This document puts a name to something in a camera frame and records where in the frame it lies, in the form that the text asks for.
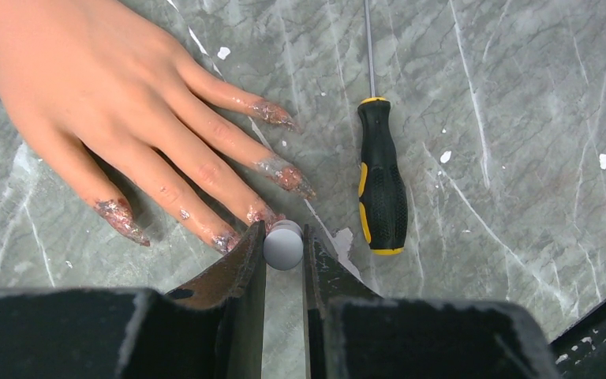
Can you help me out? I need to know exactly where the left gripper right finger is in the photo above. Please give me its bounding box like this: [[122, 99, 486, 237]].
[[303, 227, 559, 378]]

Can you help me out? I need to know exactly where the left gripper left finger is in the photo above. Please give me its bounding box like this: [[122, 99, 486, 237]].
[[0, 223, 266, 378]]

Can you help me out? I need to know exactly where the white nail polish cap brush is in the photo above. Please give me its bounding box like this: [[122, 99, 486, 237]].
[[264, 220, 304, 271]]

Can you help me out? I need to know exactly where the near black yellow screwdriver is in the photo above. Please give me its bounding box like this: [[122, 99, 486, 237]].
[[357, 1, 408, 256]]

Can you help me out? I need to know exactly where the mannequin practice hand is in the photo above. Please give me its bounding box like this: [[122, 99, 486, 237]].
[[0, 1, 315, 253]]

